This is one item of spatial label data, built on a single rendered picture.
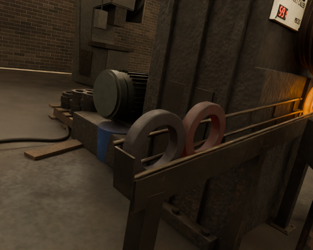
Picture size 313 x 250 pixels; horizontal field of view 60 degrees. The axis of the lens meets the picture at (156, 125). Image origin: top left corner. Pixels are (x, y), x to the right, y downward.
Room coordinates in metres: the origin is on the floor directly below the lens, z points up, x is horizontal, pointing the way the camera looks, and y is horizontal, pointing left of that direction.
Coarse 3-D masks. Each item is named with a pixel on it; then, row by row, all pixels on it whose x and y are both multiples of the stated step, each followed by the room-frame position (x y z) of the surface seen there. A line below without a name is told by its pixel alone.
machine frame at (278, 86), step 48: (192, 0) 1.43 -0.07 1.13; (240, 0) 1.20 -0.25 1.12; (192, 48) 1.38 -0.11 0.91; (240, 48) 1.19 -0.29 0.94; (288, 48) 1.32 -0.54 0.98; (192, 96) 1.33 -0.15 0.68; (240, 96) 1.16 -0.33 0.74; (288, 96) 1.30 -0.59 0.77; (144, 144) 1.55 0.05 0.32; (288, 144) 1.44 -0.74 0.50; (192, 192) 1.25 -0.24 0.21; (192, 240) 1.14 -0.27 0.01
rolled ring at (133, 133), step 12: (144, 120) 0.58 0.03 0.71; (156, 120) 0.59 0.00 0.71; (168, 120) 0.62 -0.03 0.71; (180, 120) 0.65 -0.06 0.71; (132, 132) 0.57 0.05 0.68; (144, 132) 0.57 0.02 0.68; (180, 132) 0.66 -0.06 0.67; (132, 144) 0.55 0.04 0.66; (168, 144) 0.68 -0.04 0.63; (180, 144) 0.67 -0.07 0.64; (168, 156) 0.66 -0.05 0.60; (180, 156) 0.67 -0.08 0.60; (144, 168) 0.59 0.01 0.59
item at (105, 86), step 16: (96, 80) 2.13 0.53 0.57; (112, 80) 1.97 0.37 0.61; (128, 80) 2.04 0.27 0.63; (144, 80) 2.14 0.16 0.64; (96, 96) 2.11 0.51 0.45; (112, 96) 1.96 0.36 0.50; (128, 96) 1.98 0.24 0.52; (144, 96) 2.09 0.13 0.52; (80, 112) 2.29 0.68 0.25; (96, 112) 2.38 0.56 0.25; (112, 112) 1.95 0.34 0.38; (128, 112) 2.03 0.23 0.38; (80, 128) 2.16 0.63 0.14; (96, 128) 1.99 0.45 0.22; (96, 144) 1.97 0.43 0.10; (112, 160) 1.80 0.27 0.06
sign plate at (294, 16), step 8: (280, 0) 1.14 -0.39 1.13; (288, 0) 1.19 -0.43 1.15; (296, 0) 1.24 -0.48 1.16; (304, 0) 1.29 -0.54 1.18; (272, 8) 1.14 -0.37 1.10; (288, 8) 1.20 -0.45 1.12; (296, 8) 1.25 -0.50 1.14; (304, 8) 1.31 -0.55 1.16; (272, 16) 1.14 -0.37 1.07; (280, 16) 1.16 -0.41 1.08; (288, 16) 1.21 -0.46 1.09; (296, 16) 1.27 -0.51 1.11; (288, 24) 1.23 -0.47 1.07; (296, 24) 1.28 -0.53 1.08
